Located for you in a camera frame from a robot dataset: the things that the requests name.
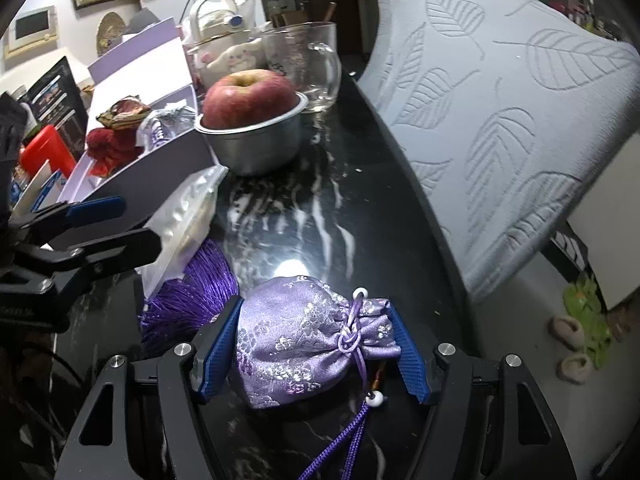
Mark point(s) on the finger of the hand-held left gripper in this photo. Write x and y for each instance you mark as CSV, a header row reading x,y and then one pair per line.
x,y
97,207
130,249

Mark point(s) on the black printed box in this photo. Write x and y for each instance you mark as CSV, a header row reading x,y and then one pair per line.
x,y
57,100

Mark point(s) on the gold brown candy wrapper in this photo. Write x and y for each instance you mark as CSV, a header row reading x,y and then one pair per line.
x,y
122,112

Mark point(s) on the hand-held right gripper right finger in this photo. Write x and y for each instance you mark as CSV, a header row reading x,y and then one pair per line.
x,y
412,360

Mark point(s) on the metal bowl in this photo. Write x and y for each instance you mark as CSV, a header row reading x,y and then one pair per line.
x,y
255,147

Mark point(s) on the red fuzzy sock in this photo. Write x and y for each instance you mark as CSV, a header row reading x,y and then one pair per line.
x,y
112,150

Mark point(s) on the blue white carton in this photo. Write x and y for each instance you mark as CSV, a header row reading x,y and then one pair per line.
x,y
40,187

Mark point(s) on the large leaf pattern cushion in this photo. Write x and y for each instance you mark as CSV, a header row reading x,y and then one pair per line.
x,y
500,125

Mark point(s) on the round woven trivet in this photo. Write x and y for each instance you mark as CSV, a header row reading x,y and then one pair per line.
x,y
111,34

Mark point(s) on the red apple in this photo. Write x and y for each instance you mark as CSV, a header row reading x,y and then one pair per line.
x,y
247,100

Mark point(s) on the beige slipper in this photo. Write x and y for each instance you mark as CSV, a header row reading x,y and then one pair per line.
x,y
576,369
566,331

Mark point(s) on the glass cup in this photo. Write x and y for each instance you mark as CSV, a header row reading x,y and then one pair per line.
x,y
305,65

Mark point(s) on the purple gift box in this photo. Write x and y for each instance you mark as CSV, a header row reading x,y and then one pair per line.
x,y
165,170

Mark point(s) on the purple brocade tassel pouch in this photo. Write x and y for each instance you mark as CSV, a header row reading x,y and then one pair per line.
x,y
300,335

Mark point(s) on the white character teapot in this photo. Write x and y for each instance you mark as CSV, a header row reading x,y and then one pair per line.
x,y
220,35

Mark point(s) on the clear zip bag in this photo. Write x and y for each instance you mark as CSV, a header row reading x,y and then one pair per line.
x,y
187,215

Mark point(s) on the white board panel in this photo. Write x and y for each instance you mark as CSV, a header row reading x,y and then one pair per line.
x,y
615,220

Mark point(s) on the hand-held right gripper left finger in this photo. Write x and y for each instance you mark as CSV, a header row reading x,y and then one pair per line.
x,y
220,355

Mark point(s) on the purple silver snack packet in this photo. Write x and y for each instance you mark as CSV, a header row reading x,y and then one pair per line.
x,y
162,127

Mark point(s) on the wall intercom panel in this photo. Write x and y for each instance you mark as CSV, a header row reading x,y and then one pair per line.
x,y
31,30

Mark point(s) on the red plastic container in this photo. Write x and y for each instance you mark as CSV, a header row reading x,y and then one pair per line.
x,y
47,152

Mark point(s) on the green slippers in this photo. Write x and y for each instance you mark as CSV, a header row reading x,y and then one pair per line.
x,y
587,310

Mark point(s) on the black striped box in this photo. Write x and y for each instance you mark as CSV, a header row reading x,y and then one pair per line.
x,y
570,252

